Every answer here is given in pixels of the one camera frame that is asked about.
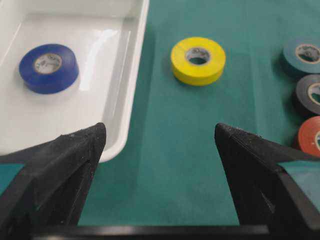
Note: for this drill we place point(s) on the green tape roll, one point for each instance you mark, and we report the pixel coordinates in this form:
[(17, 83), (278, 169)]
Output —
[(301, 55)]

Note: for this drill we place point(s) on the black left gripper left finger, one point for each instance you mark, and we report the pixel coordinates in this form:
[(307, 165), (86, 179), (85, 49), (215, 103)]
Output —
[(53, 182)]

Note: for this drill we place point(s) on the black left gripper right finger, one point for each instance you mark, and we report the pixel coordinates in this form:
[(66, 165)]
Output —
[(263, 191)]

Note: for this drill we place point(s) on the red tape roll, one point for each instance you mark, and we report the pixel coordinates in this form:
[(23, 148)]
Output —
[(307, 138)]

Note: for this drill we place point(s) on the blue tape roll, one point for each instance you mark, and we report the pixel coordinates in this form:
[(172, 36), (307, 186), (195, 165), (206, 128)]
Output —
[(49, 68)]

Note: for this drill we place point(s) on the white plastic case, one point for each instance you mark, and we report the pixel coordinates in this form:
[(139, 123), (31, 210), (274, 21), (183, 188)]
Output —
[(106, 37)]

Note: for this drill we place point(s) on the black tape roll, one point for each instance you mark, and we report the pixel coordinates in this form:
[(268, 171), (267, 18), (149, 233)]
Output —
[(307, 95)]

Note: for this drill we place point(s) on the yellow tape roll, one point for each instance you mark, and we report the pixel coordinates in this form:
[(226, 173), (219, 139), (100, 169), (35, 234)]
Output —
[(197, 61)]

